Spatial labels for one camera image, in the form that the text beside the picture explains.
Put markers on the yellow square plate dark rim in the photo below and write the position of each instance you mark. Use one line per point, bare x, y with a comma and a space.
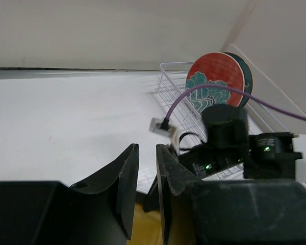
147, 226

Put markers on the teal round plate brown rim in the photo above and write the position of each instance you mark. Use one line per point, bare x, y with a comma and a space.
246, 79

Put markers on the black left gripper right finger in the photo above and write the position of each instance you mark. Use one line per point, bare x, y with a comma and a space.
176, 213

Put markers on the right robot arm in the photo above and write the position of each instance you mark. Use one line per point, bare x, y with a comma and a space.
276, 155

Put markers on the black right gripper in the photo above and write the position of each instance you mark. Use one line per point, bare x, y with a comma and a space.
227, 144

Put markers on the white wire dish rack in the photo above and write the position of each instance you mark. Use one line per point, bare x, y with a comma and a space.
171, 84

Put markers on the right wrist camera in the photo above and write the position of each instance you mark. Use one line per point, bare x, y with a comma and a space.
163, 128

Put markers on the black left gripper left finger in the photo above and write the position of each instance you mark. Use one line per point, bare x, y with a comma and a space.
107, 199

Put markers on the red teal floral plate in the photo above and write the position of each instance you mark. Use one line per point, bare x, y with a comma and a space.
198, 70

